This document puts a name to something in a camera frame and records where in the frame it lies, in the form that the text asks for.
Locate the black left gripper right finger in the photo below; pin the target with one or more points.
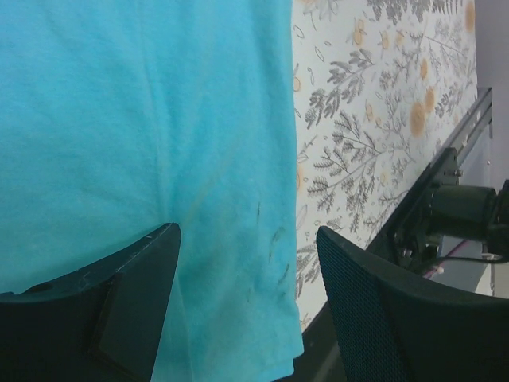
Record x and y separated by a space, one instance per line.
394 325

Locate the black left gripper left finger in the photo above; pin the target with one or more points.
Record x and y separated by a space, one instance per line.
102 322

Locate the turquoise t shirt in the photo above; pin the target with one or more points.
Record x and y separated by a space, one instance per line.
120 116

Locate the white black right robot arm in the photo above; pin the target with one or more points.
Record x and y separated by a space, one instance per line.
470 213

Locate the floral patterned table mat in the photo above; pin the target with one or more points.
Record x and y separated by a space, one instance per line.
378 88

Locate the aluminium frame rail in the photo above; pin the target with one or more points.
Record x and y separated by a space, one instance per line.
465 134

